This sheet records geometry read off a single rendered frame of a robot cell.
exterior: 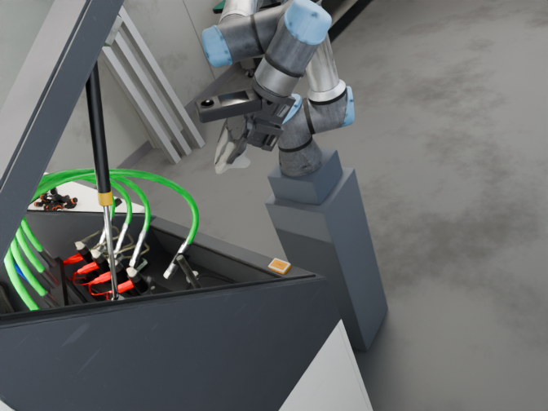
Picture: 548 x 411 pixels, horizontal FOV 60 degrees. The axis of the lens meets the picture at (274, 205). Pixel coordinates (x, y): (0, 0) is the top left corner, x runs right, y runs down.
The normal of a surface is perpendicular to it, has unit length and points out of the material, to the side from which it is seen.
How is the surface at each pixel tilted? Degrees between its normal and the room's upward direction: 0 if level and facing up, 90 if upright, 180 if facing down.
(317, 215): 90
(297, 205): 0
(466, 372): 0
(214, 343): 90
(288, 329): 90
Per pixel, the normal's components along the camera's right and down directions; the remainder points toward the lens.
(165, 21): 0.81, 0.14
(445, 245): -0.29, -0.74
